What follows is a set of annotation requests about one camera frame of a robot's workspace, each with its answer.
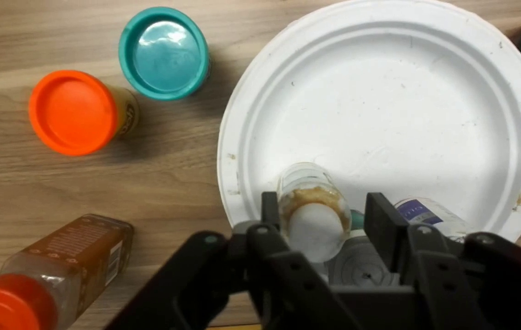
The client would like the white paper plate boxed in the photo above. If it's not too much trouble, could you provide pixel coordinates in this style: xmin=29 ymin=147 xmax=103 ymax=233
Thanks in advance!
xmin=216 ymin=0 xmax=521 ymax=241

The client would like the amber spice bottle red cap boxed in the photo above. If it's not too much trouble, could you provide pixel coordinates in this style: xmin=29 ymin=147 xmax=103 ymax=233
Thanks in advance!
xmin=0 ymin=215 xmax=136 ymax=330

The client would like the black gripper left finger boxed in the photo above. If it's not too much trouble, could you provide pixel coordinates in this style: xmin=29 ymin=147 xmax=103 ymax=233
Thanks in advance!
xmin=246 ymin=193 xmax=359 ymax=330

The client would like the white bottle blue label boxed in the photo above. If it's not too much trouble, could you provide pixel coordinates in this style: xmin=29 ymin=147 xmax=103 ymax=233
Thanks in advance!
xmin=394 ymin=198 xmax=471 ymax=242

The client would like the teal lid play-doh tub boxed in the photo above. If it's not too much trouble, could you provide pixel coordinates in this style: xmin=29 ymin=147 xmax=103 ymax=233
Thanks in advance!
xmin=117 ymin=8 xmax=211 ymax=101

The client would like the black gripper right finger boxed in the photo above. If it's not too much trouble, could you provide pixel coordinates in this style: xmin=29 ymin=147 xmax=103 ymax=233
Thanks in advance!
xmin=365 ymin=193 xmax=490 ymax=330

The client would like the orange lid play-doh tub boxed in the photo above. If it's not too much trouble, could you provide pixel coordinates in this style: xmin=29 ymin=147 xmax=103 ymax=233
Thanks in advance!
xmin=27 ymin=70 xmax=137 ymax=156

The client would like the clear bottle green label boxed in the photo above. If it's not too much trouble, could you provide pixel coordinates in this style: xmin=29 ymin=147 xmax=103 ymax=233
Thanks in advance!
xmin=277 ymin=164 xmax=352 ymax=263

